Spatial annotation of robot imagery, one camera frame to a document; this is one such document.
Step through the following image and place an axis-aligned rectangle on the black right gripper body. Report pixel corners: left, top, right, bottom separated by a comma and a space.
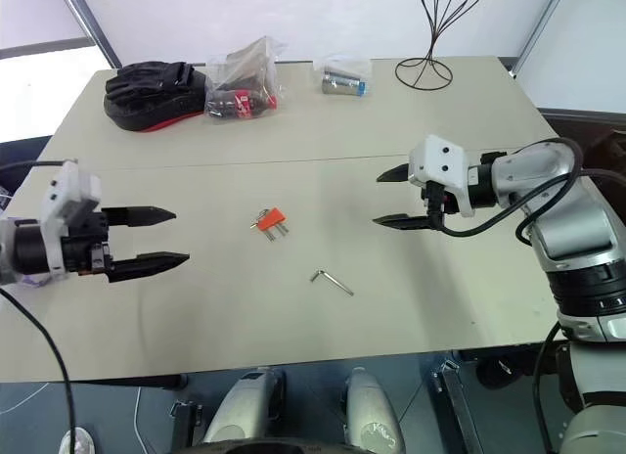
419, 179, 464, 230

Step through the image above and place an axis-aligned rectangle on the black metal table leg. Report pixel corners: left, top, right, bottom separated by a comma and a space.
430, 359, 484, 454
169, 398, 207, 449

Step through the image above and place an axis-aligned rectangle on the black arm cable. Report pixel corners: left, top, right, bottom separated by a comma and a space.
0, 159, 67, 172
425, 136, 626, 246

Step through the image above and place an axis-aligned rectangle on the clear bag with black-red items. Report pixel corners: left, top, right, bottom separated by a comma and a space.
203, 34, 289, 124

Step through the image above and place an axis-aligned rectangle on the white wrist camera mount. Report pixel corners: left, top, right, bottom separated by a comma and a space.
407, 134, 483, 218
40, 159, 104, 275

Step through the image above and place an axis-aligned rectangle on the orange hex key holder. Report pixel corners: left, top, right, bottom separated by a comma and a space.
258, 206, 287, 233

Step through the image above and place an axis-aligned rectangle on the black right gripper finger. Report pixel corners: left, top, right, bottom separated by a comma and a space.
376, 162, 412, 184
372, 212, 433, 232

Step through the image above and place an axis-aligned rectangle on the clear bag with metal cylinder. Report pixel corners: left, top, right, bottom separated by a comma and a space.
312, 54, 374, 99

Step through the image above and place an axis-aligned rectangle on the thin white floor cable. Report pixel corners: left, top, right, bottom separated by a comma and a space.
132, 386, 149, 453

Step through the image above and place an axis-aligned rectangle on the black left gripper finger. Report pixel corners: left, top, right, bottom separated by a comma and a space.
100, 204, 178, 229
107, 250, 191, 285

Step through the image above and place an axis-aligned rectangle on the silver robot leg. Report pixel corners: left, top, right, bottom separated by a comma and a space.
343, 367, 408, 454
201, 366, 288, 446

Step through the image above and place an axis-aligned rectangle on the black body cable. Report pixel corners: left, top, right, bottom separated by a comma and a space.
0, 286, 76, 454
531, 320, 564, 427

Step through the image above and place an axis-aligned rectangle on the grey partition frame post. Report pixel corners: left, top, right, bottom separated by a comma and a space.
507, 0, 569, 79

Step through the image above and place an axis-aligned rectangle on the black left body cable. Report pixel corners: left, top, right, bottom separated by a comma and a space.
0, 286, 76, 454

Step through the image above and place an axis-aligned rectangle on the black wire tree stand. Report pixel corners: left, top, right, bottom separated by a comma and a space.
394, 0, 483, 91

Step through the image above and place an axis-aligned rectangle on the round grey floor object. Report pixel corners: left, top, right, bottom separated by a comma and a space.
58, 426, 97, 454

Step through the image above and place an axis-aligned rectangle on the black padded mitt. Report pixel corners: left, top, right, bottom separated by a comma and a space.
102, 61, 209, 134

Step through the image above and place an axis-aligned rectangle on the black right body cable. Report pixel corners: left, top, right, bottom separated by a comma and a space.
531, 320, 564, 427

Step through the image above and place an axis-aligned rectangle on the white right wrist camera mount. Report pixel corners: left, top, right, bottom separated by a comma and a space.
407, 134, 483, 218

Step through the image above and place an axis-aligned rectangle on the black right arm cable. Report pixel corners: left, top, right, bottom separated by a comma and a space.
425, 136, 626, 246

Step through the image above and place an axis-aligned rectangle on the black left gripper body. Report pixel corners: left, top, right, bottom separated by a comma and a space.
62, 208, 116, 283

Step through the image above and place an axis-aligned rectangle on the black diagonal frame bar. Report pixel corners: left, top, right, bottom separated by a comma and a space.
53, 0, 124, 71

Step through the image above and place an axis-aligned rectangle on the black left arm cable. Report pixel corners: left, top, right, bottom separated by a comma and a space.
0, 159, 67, 172

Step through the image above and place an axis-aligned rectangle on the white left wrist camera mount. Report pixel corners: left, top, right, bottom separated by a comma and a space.
40, 159, 104, 275

